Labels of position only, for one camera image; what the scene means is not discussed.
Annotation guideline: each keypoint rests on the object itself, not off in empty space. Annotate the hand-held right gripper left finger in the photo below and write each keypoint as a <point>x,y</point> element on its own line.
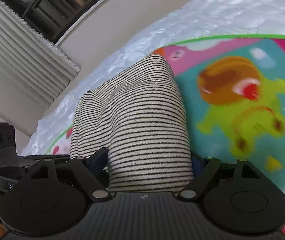
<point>100,158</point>

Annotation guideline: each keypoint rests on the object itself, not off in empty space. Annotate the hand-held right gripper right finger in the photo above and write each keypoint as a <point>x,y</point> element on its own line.
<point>198,163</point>

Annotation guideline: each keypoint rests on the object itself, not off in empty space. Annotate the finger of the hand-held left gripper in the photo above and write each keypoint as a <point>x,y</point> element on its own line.
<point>40,157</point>

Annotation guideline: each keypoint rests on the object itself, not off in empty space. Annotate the beige striped knit garment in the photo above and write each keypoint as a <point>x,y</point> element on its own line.
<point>137,120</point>

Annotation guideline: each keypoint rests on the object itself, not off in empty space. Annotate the colourful printed blanket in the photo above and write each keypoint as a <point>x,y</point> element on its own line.
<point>207,135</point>

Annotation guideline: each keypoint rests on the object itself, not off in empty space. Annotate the beige pleated curtain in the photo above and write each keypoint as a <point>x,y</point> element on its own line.
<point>20,55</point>

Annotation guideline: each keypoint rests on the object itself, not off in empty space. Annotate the white quilted bedspread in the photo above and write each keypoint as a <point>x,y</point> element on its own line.
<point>182,12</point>

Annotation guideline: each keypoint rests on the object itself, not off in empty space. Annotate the dark barred window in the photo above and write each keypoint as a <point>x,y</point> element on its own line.
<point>52,0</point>

